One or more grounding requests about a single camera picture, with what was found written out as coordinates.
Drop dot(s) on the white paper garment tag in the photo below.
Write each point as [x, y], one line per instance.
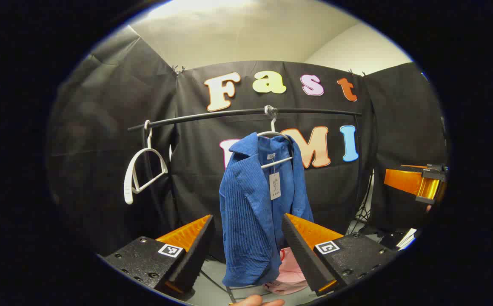
[275, 187]

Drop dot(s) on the black backdrop cloth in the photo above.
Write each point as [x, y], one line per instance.
[101, 127]

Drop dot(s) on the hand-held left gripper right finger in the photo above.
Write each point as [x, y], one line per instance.
[303, 259]

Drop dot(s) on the black equipment box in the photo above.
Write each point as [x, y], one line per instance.
[388, 238]

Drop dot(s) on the black clothes rack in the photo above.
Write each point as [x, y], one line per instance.
[212, 114]

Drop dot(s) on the black tripod stand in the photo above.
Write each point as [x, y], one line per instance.
[357, 221]

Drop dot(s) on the white paper sheets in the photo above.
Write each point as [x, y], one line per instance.
[407, 239]

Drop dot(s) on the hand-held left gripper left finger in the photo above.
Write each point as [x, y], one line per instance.
[195, 259]

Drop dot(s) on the white plastic hanger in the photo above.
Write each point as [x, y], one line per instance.
[277, 162]
[128, 187]

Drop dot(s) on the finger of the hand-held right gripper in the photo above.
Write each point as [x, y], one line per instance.
[403, 180]
[433, 168]

